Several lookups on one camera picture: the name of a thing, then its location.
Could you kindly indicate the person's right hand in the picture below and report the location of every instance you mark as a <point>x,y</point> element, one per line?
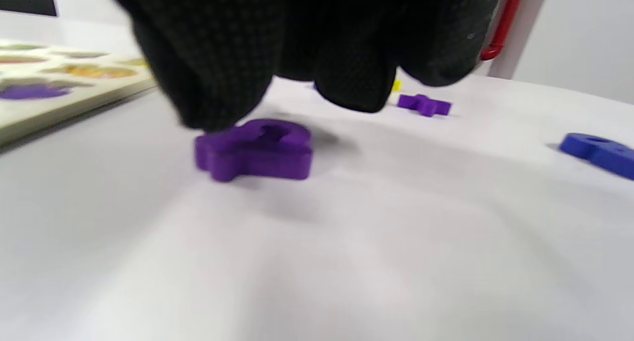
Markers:
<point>223,58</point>

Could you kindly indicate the large purple math block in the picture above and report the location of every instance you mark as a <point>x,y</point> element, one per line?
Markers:
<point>252,155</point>

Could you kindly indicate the wooden math block puzzle board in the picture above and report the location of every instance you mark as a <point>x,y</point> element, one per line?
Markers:
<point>89,100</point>

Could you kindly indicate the yellow chunky math block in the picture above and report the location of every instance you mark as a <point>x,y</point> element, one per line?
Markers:
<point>396,86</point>

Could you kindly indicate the purple cross math block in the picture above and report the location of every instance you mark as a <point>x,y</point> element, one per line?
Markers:
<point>425,105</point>

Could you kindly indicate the large blue math block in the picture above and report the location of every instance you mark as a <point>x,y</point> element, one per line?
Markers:
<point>602,155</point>

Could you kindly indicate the red pipe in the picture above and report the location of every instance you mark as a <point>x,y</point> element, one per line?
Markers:
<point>502,24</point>

